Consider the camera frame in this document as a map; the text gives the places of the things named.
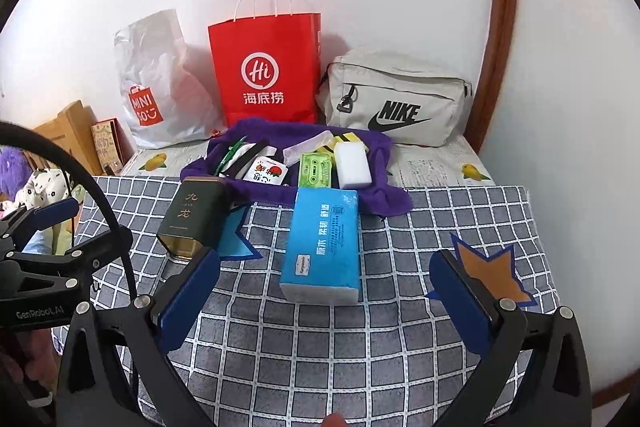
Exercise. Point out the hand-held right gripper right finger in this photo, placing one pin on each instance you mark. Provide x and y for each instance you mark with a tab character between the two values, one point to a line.
462	302

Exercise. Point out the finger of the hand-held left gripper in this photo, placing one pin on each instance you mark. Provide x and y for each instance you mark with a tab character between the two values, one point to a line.
75	264
50	212

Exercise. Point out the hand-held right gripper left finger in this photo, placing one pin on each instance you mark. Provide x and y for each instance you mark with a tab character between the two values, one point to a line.
190	297

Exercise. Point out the purple towel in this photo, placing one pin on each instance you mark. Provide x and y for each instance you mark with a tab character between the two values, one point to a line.
380	192

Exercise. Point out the black and white band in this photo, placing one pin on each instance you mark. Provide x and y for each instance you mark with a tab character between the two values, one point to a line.
247	164

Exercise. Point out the small white sachet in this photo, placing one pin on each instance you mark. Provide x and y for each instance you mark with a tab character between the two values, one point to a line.
267	172

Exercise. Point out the green fruit print packet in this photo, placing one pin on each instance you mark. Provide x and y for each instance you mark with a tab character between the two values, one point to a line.
232	154

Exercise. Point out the white sponge block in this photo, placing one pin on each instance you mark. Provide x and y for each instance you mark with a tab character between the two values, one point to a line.
354	164

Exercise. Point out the green wet wipes packet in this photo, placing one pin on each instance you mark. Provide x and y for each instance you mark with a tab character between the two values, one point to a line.
316	169

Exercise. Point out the translucent white tube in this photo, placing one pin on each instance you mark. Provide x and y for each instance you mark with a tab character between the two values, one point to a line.
305	147

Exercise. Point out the yellow pouch with black stripes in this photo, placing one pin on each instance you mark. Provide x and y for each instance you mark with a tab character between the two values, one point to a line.
345	138

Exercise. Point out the person's right hand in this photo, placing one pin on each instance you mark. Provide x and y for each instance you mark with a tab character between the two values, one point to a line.
334	421

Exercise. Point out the white floral pillow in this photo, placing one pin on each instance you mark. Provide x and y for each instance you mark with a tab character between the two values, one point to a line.
42	189

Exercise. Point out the light green cloth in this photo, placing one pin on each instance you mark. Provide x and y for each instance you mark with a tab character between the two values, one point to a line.
61	237

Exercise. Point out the purple plush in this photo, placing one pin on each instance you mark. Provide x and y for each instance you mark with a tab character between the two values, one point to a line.
12	172

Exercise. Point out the dark green tea tin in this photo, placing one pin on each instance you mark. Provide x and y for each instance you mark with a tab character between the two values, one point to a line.
195	212

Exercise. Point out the patterned book box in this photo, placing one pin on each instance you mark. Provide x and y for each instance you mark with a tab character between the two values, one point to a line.
107	147

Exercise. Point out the wooden headboard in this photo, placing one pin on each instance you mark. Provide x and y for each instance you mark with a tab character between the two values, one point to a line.
70	127

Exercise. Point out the grey checked blanket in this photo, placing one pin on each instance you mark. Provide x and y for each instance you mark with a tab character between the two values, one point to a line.
300	357

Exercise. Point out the fruit print bedsheet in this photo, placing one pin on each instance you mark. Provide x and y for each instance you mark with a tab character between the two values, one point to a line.
435	167

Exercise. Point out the blue tissue pack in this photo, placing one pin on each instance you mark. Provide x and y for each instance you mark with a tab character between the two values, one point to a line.
322	247

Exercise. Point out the white plastic shopping bag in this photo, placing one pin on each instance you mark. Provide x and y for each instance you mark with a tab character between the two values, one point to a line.
160	82

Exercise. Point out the grey canvas bag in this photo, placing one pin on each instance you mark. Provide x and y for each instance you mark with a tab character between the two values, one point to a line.
400	87

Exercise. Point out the red paper bag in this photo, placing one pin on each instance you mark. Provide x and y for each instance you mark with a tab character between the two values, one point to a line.
265	57

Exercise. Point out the brown curved wooden frame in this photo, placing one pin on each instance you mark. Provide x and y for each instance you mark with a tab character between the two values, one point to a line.
505	7

